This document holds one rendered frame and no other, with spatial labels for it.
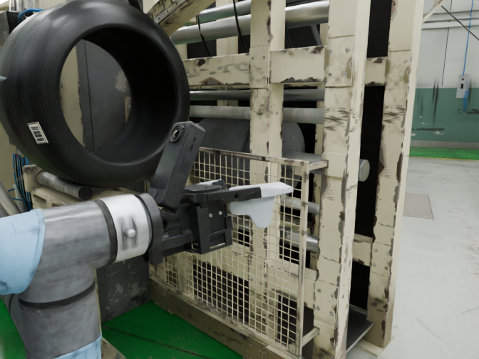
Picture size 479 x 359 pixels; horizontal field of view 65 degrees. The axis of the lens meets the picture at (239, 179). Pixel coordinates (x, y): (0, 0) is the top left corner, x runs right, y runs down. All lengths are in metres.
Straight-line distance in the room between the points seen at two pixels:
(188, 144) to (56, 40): 0.76
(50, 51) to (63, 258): 0.82
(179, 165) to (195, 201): 0.05
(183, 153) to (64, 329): 0.23
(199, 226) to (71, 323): 0.17
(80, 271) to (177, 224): 0.13
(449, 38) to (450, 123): 1.95
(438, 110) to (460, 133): 0.73
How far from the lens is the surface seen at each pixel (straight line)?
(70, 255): 0.41
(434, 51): 10.29
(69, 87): 1.61
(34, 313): 0.44
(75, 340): 0.45
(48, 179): 1.46
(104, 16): 1.25
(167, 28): 1.67
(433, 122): 10.19
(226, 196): 0.47
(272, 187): 0.50
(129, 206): 0.44
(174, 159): 0.47
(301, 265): 1.26
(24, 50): 1.18
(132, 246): 0.44
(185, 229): 0.49
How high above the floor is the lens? 1.19
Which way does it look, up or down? 12 degrees down
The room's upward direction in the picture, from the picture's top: straight up
